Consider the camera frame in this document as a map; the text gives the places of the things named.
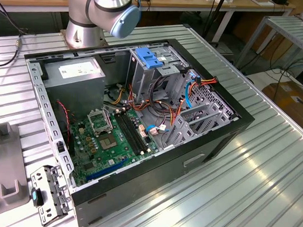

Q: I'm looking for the green motherboard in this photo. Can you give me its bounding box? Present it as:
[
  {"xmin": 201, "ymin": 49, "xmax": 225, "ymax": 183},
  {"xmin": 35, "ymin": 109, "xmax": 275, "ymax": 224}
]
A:
[{"xmin": 66, "ymin": 105, "xmax": 162, "ymax": 192}]

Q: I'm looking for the blue drive latch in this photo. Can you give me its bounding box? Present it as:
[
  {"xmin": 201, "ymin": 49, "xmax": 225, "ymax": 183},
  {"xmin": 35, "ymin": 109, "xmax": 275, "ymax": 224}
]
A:
[{"xmin": 134, "ymin": 48, "xmax": 166, "ymax": 71}]

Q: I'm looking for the large brown cardboard box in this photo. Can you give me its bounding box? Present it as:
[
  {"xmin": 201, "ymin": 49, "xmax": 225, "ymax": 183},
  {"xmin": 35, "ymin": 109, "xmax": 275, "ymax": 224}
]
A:
[{"xmin": 260, "ymin": 78, "xmax": 303, "ymax": 127}]

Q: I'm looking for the black PC case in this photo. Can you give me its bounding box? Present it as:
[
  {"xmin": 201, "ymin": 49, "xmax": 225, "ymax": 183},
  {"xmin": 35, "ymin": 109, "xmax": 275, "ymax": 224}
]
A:
[{"xmin": 14, "ymin": 30, "xmax": 259, "ymax": 227}]

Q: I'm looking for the black blue retention latch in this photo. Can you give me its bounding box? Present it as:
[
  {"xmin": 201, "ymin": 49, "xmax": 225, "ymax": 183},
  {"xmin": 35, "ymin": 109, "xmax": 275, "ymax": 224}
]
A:
[{"xmin": 30, "ymin": 187, "xmax": 46, "ymax": 208}]

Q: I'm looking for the wooden desk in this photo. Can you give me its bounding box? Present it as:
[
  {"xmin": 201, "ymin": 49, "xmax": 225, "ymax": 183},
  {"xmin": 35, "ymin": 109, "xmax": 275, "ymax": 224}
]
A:
[{"xmin": 0, "ymin": 0, "xmax": 298, "ymax": 48}]

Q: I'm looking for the grey metal card bracket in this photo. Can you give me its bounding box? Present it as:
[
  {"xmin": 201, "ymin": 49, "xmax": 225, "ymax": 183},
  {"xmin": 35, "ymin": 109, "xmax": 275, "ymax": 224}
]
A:
[{"xmin": 27, "ymin": 163, "xmax": 75, "ymax": 227}]

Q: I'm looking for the black cable with metal plug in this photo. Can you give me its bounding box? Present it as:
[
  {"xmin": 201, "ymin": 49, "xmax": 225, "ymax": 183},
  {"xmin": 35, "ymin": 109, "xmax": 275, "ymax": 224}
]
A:
[{"xmin": 0, "ymin": 0, "xmax": 30, "ymax": 69}]

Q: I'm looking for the blue expansion slot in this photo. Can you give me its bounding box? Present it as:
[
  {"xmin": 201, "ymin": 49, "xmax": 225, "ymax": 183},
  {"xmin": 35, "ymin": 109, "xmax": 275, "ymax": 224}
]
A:
[{"xmin": 85, "ymin": 154, "xmax": 129, "ymax": 184}]

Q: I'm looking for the orange yellow power wire bundle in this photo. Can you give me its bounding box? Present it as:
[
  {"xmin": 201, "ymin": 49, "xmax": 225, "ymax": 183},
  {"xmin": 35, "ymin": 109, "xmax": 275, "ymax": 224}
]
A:
[{"xmin": 102, "ymin": 82, "xmax": 188, "ymax": 127}]

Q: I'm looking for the metal slat side table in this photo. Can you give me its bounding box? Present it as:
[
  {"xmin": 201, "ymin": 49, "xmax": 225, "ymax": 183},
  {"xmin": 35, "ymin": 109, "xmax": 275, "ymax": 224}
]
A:
[{"xmin": 233, "ymin": 12, "xmax": 303, "ymax": 74}]

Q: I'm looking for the black RAM slot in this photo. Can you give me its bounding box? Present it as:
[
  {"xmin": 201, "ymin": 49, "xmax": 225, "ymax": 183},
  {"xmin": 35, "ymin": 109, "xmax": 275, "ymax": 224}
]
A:
[
  {"xmin": 116, "ymin": 111, "xmax": 145, "ymax": 155},
  {"xmin": 122, "ymin": 111, "xmax": 152, "ymax": 154},
  {"xmin": 119, "ymin": 111, "xmax": 149, "ymax": 154},
  {"xmin": 113, "ymin": 112, "xmax": 142, "ymax": 155}
]

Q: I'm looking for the grey power supply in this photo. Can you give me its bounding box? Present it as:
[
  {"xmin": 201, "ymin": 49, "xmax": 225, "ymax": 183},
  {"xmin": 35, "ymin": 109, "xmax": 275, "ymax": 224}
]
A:
[{"xmin": 41, "ymin": 54, "xmax": 108, "ymax": 119}]

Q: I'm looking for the black cable bundle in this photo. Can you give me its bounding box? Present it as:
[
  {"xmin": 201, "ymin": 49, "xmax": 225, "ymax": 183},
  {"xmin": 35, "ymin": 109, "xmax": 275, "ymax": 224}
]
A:
[{"xmin": 147, "ymin": 75, "xmax": 177, "ymax": 120}]

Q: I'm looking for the light blue data wire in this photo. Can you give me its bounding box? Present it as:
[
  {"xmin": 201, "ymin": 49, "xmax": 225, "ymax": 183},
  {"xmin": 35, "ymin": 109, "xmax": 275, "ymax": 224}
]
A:
[{"xmin": 184, "ymin": 72, "xmax": 201, "ymax": 110}]

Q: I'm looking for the grey parts rack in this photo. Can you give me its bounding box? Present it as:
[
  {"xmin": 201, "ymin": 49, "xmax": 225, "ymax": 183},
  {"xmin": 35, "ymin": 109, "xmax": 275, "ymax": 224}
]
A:
[{"xmin": 0, "ymin": 122, "xmax": 33, "ymax": 216}]

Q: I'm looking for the black case fan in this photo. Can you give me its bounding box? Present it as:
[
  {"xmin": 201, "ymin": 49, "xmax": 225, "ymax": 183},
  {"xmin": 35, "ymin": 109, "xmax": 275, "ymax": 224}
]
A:
[{"xmin": 53, "ymin": 101, "xmax": 78, "ymax": 157}]

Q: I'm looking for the grey optical drive cage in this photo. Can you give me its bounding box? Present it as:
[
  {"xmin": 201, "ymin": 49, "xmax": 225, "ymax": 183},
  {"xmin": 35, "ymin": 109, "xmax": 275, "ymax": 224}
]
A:
[{"xmin": 125, "ymin": 41, "xmax": 194, "ymax": 107}]

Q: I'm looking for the short blue wire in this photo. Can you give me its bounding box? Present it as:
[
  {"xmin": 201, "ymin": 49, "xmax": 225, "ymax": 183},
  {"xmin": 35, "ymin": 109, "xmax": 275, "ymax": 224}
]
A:
[{"xmin": 144, "ymin": 123, "xmax": 159, "ymax": 137}]

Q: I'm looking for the CPU socket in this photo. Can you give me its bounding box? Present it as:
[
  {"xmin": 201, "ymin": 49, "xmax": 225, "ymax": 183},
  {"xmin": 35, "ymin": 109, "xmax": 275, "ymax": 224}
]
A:
[{"xmin": 96, "ymin": 133, "xmax": 119, "ymax": 153}]

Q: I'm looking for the metal socket cover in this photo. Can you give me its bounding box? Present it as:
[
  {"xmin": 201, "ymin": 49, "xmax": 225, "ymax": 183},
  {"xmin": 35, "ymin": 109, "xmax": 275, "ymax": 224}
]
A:
[{"xmin": 86, "ymin": 108, "xmax": 115, "ymax": 139}]

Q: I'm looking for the orange power wire black plug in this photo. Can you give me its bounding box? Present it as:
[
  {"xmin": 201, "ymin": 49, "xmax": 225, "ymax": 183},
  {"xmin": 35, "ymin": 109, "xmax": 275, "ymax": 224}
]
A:
[{"xmin": 193, "ymin": 75, "xmax": 219, "ymax": 91}]

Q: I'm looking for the black tripod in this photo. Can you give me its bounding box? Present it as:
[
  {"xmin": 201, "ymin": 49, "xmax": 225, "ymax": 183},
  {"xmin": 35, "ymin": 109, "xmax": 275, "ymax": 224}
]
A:
[{"xmin": 202, "ymin": 0, "xmax": 228, "ymax": 46}]

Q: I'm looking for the grey metal disk bay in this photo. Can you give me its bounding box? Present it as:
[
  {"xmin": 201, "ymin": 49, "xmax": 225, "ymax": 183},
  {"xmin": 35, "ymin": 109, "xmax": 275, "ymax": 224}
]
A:
[{"xmin": 162, "ymin": 68, "xmax": 242, "ymax": 153}]

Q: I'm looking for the red black twisted wire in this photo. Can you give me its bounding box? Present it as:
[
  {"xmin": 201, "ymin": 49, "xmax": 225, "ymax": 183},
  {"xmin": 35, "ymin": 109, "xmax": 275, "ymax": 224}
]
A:
[{"xmin": 53, "ymin": 100, "xmax": 76, "ymax": 152}]

